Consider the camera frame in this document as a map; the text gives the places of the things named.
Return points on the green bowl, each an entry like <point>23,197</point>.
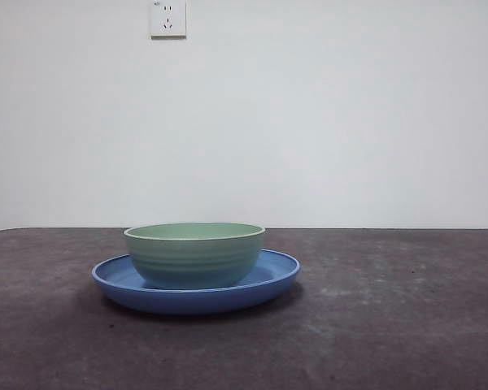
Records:
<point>195,260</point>

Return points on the blue plate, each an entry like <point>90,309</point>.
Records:
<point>195,302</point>

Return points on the white wall socket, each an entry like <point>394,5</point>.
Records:
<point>168,20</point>

